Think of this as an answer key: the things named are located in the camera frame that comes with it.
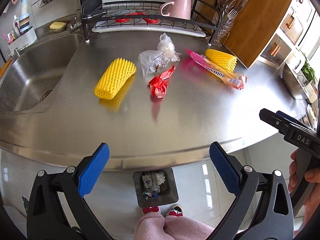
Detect pink candy wrapper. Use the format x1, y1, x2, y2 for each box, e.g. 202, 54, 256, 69
185, 48, 247, 90

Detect yellow foam net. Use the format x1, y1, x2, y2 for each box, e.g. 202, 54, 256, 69
94, 58, 137, 100
204, 49, 237, 72

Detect red wrapper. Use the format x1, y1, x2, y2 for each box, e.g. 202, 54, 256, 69
148, 65, 176, 99

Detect clear plastic bag front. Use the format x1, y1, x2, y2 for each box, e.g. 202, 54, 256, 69
138, 50, 170, 78

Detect clear plastic bag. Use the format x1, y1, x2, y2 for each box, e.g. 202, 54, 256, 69
157, 33, 180, 62
138, 50, 170, 78

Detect grey trash bin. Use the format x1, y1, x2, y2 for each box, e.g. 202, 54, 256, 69
133, 167, 179, 208

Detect chrome kitchen faucet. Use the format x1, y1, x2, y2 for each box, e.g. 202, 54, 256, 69
19, 0, 30, 34

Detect person's right hand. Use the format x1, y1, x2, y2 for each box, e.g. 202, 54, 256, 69
290, 148, 319, 216

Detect steel mixing bowl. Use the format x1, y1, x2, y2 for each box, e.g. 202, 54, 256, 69
282, 62, 309, 100

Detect green potted plant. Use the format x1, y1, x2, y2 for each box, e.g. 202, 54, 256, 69
301, 53, 316, 83

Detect white rice cooker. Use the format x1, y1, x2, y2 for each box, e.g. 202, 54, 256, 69
286, 50, 305, 73

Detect black cat floor mat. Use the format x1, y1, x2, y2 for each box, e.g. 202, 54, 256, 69
22, 196, 29, 214

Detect left red slipper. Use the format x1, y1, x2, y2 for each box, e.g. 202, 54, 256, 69
142, 206, 161, 215

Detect red slipper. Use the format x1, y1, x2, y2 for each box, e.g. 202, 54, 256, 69
166, 204, 183, 217
142, 206, 161, 215

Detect right red slipper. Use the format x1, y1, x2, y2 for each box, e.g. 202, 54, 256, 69
166, 204, 183, 217

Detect pink trouser legs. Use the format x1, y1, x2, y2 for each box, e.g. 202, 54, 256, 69
133, 212, 214, 239

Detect wooden cutting board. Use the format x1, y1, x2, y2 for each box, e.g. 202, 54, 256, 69
221, 0, 292, 68

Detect white storage cabinet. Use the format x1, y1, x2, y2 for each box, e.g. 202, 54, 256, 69
258, 0, 316, 69

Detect stainless steel sink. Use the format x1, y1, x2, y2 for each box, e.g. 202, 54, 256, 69
1, 34, 82, 115

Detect glass cutlery holder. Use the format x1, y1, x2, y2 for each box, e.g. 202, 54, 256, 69
213, 0, 248, 47

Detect white rack drip tray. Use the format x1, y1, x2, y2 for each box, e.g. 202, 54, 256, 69
92, 25, 206, 37

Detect pink ceramic mug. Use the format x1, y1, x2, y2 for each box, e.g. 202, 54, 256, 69
160, 0, 191, 20

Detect yellow sponge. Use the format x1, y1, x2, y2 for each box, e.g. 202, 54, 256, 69
49, 22, 67, 33

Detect white sink caddy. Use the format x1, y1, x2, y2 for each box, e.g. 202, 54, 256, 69
8, 27, 37, 53

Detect black dish rack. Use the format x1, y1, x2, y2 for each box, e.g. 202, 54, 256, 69
78, 0, 221, 44

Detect red plastic utensil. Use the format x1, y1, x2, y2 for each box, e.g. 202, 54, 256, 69
114, 11, 160, 25

